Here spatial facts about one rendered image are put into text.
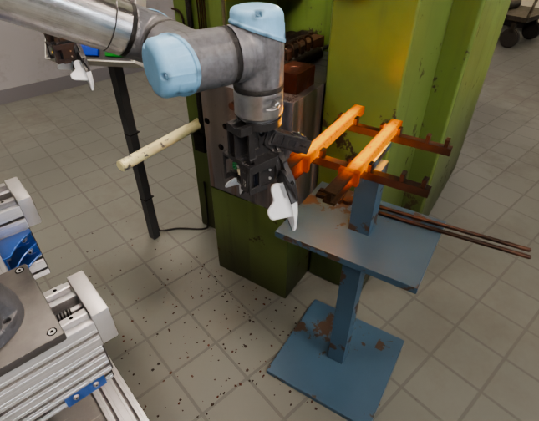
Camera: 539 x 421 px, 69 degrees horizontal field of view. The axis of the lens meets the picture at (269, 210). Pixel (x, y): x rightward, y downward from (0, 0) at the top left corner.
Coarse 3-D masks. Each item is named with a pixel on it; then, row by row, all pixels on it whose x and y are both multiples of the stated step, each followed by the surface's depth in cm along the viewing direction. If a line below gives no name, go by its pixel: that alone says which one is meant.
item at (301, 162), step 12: (360, 108) 112; (336, 120) 106; (348, 120) 106; (324, 132) 100; (336, 132) 100; (312, 144) 95; (324, 144) 96; (300, 156) 88; (312, 156) 92; (300, 168) 90
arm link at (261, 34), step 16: (240, 16) 50; (256, 16) 50; (272, 16) 50; (240, 32) 51; (256, 32) 51; (272, 32) 52; (256, 48) 52; (272, 48) 53; (256, 64) 53; (272, 64) 54; (240, 80) 54; (256, 80) 55; (272, 80) 55; (256, 96) 56
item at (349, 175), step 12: (396, 120) 106; (384, 132) 100; (396, 132) 104; (372, 144) 95; (384, 144) 97; (360, 156) 90; (372, 156) 91; (348, 168) 85; (360, 168) 86; (336, 180) 82; (348, 180) 82; (324, 192) 79; (336, 192) 78
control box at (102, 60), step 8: (128, 0) 135; (136, 0) 135; (144, 0) 140; (48, 48) 141; (48, 56) 141; (88, 56) 139; (104, 56) 138; (96, 64) 145; (104, 64) 144; (112, 64) 143; (120, 64) 142; (128, 64) 141; (136, 64) 140
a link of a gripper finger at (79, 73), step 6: (78, 60) 120; (78, 66) 120; (72, 72) 119; (78, 72) 120; (84, 72) 120; (90, 72) 121; (72, 78) 119; (78, 78) 120; (84, 78) 121; (90, 78) 121; (90, 84) 122
